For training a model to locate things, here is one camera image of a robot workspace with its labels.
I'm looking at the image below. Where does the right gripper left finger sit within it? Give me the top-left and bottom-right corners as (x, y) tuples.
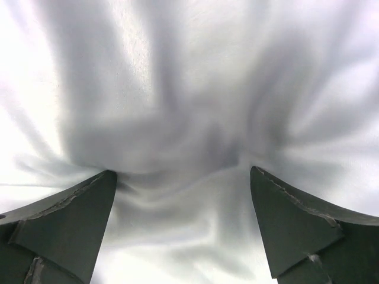
(1, 170), (117, 283)

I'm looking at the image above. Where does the grey pillowcase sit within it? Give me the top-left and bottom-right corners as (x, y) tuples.
(1, 1), (378, 283)

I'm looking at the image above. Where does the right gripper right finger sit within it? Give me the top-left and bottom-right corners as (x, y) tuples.
(250, 167), (378, 284)

